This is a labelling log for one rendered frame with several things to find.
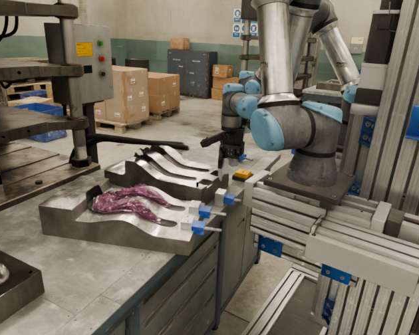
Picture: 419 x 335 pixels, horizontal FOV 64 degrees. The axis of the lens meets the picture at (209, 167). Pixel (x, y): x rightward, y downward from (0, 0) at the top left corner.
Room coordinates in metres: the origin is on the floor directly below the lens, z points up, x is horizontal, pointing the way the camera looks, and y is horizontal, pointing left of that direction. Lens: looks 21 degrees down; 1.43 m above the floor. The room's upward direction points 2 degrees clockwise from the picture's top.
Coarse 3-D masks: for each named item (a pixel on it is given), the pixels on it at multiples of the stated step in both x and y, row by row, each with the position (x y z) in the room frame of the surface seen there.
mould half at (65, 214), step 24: (72, 192) 1.04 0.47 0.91; (48, 216) 0.94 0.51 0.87; (72, 216) 0.92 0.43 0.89; (96, 216) 0.95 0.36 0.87; (120, 216) 0.92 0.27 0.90; (168, 216) 1.00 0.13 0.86; (96, 240) 0.91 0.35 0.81; (120, 240) 0.90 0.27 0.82; (144, 240) 0.88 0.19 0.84; (168, 240) 0.87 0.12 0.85; (192, 240) 0.90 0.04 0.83
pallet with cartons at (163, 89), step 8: (152, 72) 6.74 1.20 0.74; (152, 80) 5.92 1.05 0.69; (160, 80) 5.94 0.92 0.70; (168, 80) 6.21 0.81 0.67; (176, 80) 6.50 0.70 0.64; (152, 88) 5.92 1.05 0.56; (160, 88) 5.94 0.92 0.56; (168, 88) 6.21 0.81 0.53; (176, 88) 6.51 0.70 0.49; (152, 96) 5.92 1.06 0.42; (160, 96) 5.95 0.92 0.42; (168, 96) 6.21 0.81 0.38; (176, 96) 6.49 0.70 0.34; (152, 104) 5.92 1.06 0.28; (160, 104) 5.95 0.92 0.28; (168, 104) 6.21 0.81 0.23; (176, 104) 6.49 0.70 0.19; (152, 112) 5.94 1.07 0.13; (160, 112) 5.93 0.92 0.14; (168, 112) 6.19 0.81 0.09; (176, 112) 6.54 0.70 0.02
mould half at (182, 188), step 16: (128, 160) 1.32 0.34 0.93; (144, 160) 1.34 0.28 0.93; (160, 160) 1.39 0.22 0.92; (112, 176) 1.36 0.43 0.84; (128, 176) 1.32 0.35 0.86; (144, 176) 1.28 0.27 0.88; (160, 176) 1.28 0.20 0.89; (192, 176) 1.29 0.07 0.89; (208, 176) 1.29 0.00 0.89; (224, 176) 1.35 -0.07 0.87; (176, 192) 1.21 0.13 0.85; (192, 192) 1.18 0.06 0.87; (208, 192) 1.21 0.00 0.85
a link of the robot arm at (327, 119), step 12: (312, 108) 0.92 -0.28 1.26; (324, 108) 0.91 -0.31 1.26; (336, 108) 0.92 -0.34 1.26; (312, 120) 0.90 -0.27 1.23; (324, 120) 0.91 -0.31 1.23; (336, 120) 0.91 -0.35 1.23; (312, 132) 0.89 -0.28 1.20; (324, 132) 0.90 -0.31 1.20; (336, 132) 0.92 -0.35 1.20; (312, 144) 0.90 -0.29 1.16; (324, 144) 0.91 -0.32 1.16; (336, 144) 0.93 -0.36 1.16
